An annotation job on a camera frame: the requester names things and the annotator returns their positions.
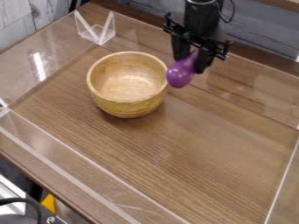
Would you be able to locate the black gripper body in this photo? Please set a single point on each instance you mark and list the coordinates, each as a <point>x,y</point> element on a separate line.
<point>198,25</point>

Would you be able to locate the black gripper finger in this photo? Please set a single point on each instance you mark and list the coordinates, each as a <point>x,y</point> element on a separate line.
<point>181,47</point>
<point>206,55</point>

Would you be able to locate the purple toy eggplant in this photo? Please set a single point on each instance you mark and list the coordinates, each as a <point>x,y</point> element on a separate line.
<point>181,72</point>

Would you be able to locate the brown wooden bowl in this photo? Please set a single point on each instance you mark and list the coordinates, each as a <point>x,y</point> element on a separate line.
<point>127,83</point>

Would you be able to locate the yellow tag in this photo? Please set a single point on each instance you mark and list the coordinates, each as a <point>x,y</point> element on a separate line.
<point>50,203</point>

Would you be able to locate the clear acrylic corner bracket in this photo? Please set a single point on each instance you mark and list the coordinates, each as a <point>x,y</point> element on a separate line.
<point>99,34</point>

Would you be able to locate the clear acrylic tray wall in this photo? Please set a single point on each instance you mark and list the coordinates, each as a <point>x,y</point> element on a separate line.
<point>86,186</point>

